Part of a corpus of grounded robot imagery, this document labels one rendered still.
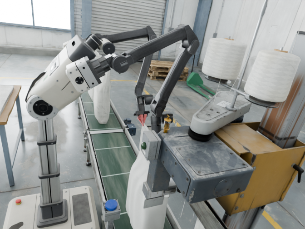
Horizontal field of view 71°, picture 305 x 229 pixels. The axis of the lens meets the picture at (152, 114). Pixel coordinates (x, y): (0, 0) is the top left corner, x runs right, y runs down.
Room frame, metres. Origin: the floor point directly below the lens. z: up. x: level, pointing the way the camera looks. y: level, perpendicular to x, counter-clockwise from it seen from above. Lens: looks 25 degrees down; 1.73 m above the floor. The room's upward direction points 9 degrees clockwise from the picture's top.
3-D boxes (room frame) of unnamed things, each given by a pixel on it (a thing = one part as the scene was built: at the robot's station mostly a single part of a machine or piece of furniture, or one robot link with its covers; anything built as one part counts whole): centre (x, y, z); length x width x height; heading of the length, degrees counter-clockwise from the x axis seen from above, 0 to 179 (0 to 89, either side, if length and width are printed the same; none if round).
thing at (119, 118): (3.24, 1.00, 0.35); 2.26 x 0.48 x 0.14; 26
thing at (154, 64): (6.75, -0.18, 0.36); 1.20 x 0.82 x 0.14; 112
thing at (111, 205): (0.77, 0.13, 0.84); 0.06 x 0.06 x 0.02
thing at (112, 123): (3.26, 1.01, 0.34); 2.21 x 0.39 x 0.09; 26
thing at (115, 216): (0.77, 0.13, 0.81); 0.08 x 0.08 x 0.06; 26
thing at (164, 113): (1.11, -0.06, 1.24); 0.11 x 0.09 x 0.12; 115
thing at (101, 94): (2.61, 0.70, 0.74); 0.47 x 0.22 x 0.72; 24
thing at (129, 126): (2.53, 0.31, 0.35); 0.30 x 0.15 x 0.15; 26
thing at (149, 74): (6.78, -0.19, 0.07); 1.20 x 0.82 x 0.14; 114
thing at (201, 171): (0.66, -0.19, 1.21); 0.30 x 0.25 x 0.30; 26
